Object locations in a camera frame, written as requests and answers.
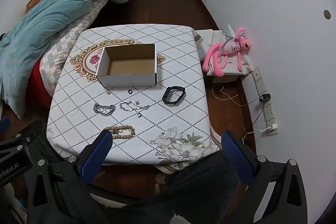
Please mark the pink plush toy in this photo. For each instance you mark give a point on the pink plush toy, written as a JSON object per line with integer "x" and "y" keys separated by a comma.
{"x": 231, "y": 47}

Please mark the black wristband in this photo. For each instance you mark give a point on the black wristband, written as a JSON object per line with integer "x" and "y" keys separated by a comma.
{"x": 166, "y": 98}

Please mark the white wall socket strip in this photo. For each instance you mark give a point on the white wall socket strip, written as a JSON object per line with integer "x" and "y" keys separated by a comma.
{"x": 269, "y": 112}

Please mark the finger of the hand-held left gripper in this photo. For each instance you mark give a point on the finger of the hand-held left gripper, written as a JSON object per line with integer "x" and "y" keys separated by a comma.
{"x": 4, "y": 125}

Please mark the blue duvet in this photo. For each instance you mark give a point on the blue duvet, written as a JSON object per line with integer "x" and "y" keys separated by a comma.
{"x": 52, "y": 8}

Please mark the white patterned tablecloth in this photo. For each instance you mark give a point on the white patterned tablecloth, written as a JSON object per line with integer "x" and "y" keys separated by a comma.
{"x": 178, "y": 61}

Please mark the black charger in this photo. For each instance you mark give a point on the black charger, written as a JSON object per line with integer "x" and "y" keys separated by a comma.
{"x": 264, "y": 98}

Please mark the white charger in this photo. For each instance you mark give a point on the white charger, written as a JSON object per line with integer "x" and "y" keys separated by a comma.
{"x": 274, "y": 127}

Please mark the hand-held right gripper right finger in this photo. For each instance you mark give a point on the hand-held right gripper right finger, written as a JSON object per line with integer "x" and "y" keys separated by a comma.
{"x": 236, "y": 158}

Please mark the person's dark fleece pants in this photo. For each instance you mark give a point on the person's dark fleece pants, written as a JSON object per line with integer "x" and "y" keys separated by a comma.
{"x": 199, "y": 187}

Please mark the round wall cap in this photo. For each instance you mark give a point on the round wall cap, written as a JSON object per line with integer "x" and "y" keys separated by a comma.
{"x": 327, "y": 14}

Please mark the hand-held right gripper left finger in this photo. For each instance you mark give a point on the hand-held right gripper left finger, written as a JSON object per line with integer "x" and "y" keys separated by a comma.
{"x": 95, "y": 157}

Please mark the red bed cloth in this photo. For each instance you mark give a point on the red bed cloth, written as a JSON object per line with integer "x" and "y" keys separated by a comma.
{"x": 36, "y": 82}

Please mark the checkered bed sheet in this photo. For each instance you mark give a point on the checkered bed sheet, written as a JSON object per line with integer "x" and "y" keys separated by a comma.
{"x": 68, "y": 40}

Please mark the white cardboard box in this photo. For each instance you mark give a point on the white cardboard box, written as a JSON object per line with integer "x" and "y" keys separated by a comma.
{"x": 126, "y": 80}

